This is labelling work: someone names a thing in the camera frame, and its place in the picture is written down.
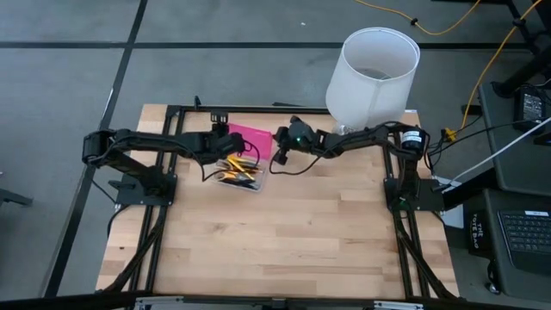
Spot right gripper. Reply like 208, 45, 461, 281
272, 114, 329, 166

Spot yellow pen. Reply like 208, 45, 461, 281
226, 154, 255, 181

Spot pink-lidded clear supply box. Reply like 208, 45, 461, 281
209, 122, 275, 194

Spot white-shaded silver table lamp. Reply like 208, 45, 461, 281
325, 27, 421, 135

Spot black tote bag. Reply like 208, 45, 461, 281
466, 209, 492, 260

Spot dark grey side table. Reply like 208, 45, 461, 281
477, 79, 551, 198

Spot dark chair base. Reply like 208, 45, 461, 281
0, 171, 34, 208

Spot black front crossbar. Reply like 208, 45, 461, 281
0, 290, 551, 310

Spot black power adapter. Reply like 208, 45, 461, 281
513, 84, 548, 133

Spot black caster wheel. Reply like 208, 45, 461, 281
485, 261, 504, 296

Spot grey laptop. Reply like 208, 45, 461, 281
480, 188, 551, 302

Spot black stand legs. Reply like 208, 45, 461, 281
490, 0, 551, 99

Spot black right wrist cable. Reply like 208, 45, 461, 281
269, 144, 323, 177

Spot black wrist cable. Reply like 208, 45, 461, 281
269, 144, 323, 177
199, 140, 263, 183

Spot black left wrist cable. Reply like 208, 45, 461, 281
199, 140, 263, 183

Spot black aluminium table frame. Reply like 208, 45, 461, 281
96, 102, 460, 302

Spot long yellow extension cable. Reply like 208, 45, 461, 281
441, 0, 546, 143

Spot yellow cable with black connector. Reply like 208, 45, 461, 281
355, 0, 482, 37

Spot silver bracket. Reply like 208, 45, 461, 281
372, 300, 426, 310
133, 294, 185, 310

